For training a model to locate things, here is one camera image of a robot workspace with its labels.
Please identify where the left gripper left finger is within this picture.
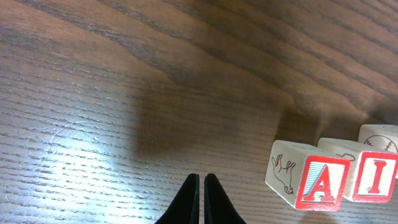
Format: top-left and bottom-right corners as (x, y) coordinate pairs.
(155, 174), (200, 224)

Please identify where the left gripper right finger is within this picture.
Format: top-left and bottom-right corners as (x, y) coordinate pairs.
(204, 174), (246, 224)

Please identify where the red letter A block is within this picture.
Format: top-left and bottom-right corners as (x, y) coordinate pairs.
(265, 140), (351, 212)

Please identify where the red letter I block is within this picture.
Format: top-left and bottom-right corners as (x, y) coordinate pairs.
(317, 137), (398, 203)

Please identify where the blue number 2 block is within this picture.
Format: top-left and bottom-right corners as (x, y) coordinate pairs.
(358, 124), (397, 154)

